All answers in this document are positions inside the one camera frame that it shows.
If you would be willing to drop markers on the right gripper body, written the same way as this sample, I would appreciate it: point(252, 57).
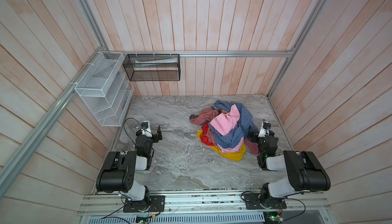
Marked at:
point(260, 143)

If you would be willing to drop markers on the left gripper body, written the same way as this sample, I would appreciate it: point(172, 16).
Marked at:
point(150, 140)

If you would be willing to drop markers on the red cloth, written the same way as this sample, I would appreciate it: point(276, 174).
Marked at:
point(207, 136)

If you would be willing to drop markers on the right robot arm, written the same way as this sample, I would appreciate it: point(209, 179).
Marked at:
point(304, 173)

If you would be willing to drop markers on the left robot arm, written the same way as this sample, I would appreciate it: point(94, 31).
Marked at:
point(117, 174)

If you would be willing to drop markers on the blue checkered cloth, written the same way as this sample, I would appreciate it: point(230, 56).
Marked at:
point(246, 119)

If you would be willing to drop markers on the yellow cloth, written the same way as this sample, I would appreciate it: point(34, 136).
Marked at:
point(234, 156)

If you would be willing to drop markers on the pink cloth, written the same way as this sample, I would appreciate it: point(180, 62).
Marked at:
point(227, 132)

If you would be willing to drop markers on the maroon cloth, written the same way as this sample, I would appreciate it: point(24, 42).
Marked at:
point(204, 117)

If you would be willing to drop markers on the black mesh basket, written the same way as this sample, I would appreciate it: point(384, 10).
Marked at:
point(152, 67)

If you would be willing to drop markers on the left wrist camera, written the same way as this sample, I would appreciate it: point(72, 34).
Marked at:
point(145, 129)

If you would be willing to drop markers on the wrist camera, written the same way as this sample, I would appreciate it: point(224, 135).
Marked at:
point(145, 129)
point(265, 129)

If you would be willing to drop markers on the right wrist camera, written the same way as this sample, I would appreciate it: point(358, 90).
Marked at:
point(265, 129)

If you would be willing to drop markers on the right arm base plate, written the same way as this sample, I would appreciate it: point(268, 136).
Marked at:
point(257, 201)

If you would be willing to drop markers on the white wire mesh shelf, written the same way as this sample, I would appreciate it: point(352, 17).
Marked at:
point(105, 90)

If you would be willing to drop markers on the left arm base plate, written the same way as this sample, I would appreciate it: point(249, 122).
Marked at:
point(155, 203)

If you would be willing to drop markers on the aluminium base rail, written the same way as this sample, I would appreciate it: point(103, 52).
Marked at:
point(223, 206)

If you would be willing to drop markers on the aluminium frame rail back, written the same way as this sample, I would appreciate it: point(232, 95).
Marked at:
point(196, 54)

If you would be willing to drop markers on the aluminium frame rail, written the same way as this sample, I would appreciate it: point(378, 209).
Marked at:
point(34, 139)
point(196, 54)

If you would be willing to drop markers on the aluminium frame rail left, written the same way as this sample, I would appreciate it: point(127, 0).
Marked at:
point(34, 139)

